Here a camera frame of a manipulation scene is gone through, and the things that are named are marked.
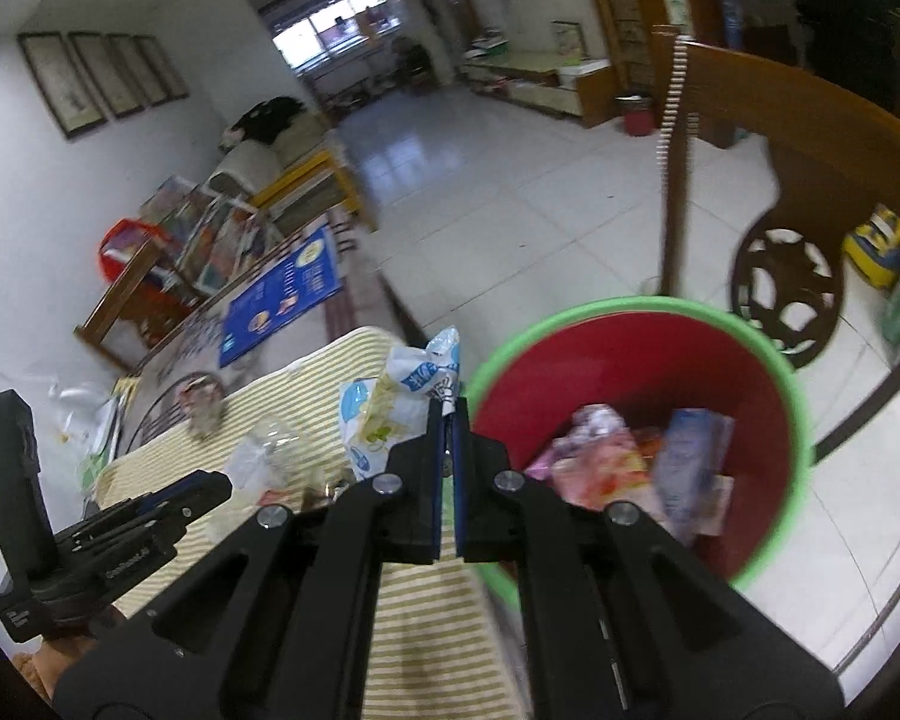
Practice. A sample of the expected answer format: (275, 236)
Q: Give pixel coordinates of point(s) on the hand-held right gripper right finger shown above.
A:
(461, 495)

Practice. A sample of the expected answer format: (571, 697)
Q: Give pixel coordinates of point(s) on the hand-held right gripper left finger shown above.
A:
(436, 495)

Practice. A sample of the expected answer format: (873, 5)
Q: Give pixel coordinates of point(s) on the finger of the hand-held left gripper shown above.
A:
(120, 525)
(195, 491)

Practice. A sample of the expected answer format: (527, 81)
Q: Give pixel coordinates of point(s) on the white and blue snack packet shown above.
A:
(390, 405)

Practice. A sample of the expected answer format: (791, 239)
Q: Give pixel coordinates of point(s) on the pink plastic bag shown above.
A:
(596, 424)

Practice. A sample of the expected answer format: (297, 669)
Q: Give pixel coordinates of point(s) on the red bin with green rim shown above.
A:
(645, 360)

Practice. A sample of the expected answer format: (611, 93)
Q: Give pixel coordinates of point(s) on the person's left forearm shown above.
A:
(41, 675)

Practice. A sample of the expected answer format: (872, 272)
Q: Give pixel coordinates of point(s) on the clear plastic bag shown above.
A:
(82, 412)
(259, 461)

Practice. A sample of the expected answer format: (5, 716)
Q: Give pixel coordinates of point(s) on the crumpled grey patterned wrapper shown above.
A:
(204, 409)

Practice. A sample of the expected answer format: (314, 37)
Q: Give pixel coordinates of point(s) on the pink printed wrapper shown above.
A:
(592, 476)

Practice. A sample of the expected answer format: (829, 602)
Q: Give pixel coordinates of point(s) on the yellow striped cloth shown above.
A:
(420, 637)

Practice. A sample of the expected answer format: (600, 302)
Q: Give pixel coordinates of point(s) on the dark wooden chair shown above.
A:
(120, 315)

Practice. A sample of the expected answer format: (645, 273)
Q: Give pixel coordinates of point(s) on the blue poster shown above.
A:
(285, 292)

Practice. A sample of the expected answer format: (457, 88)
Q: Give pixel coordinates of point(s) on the wrappers inside bin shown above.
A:
(690, 457)

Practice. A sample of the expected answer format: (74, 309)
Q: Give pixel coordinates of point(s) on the red basket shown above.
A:
(124, 247)

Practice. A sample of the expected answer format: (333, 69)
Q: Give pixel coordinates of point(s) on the pile of colourful picture books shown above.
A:
(210, 232)

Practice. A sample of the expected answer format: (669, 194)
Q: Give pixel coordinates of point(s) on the yellow framed table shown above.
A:
(307, 187)

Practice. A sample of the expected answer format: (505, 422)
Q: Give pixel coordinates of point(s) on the beige sofa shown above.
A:
(262, 157)

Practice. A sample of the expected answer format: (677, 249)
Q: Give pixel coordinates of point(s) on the black cloth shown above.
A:
(266, 120)

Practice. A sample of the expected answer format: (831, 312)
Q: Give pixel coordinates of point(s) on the small red bucket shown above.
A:
(636, 114)

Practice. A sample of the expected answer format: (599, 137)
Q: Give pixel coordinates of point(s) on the low wooden tv stand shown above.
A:
(540, 79)

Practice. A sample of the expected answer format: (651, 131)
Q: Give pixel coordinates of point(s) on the small framed picture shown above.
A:
(568, 37)

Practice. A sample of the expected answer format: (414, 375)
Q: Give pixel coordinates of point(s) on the window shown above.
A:
(330, 22)

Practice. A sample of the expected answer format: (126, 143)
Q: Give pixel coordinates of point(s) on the yellow toy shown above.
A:
(877, 244)

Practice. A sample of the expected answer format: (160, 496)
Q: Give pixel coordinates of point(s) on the carved wooden chair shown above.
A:
(795, 127)

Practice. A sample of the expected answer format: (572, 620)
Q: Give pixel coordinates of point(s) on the framed wall picture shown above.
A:
(141, 69)
(163, 66)
(109, 75)
(64, 86)

